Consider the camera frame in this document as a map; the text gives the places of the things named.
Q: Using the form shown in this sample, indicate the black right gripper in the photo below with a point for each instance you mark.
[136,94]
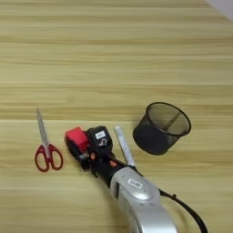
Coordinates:
[104,168]

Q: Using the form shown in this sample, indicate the red foam cube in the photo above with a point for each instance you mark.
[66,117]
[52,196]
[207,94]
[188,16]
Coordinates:
[77,138]

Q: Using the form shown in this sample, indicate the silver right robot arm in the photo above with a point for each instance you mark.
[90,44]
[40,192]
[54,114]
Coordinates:
[142,203]

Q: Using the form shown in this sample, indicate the black mesh pen cup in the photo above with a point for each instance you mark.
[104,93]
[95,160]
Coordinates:
[151,139]

